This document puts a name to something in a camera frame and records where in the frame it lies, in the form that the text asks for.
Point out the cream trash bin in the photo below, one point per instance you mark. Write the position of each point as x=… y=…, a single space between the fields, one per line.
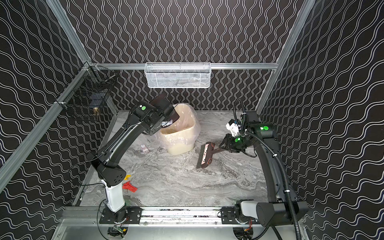
x=180 y=135

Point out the pink white scrap near bin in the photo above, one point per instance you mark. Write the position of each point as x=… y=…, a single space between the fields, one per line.
x=144 y=149

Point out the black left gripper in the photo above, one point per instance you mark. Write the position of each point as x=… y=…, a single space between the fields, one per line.
x=167 y=111

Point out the black wire wall basket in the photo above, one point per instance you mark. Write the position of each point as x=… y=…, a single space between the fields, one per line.
x=92 y=91

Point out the red paper scrap left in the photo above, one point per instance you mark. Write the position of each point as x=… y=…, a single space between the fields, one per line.
x=128 y=186

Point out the brown plastic dustpan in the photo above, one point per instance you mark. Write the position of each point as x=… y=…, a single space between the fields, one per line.
x=165 y=110

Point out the white wire wall basket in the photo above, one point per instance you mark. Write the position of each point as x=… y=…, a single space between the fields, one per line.
x=177 y=75

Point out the small brass bell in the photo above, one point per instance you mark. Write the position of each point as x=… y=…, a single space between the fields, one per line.
x=96 y=112

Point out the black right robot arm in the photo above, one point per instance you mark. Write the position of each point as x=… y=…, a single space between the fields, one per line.
x=283 y=206

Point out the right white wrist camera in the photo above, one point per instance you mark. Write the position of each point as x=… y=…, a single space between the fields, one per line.
x=233 y=127

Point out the brown cartoon-face hand broom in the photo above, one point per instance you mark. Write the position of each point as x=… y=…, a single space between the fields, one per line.
x=206 y=155

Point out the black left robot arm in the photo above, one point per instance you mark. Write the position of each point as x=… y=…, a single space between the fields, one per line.
x=145 y=118

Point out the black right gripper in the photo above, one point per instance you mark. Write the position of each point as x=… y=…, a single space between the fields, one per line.
x=226 y=142

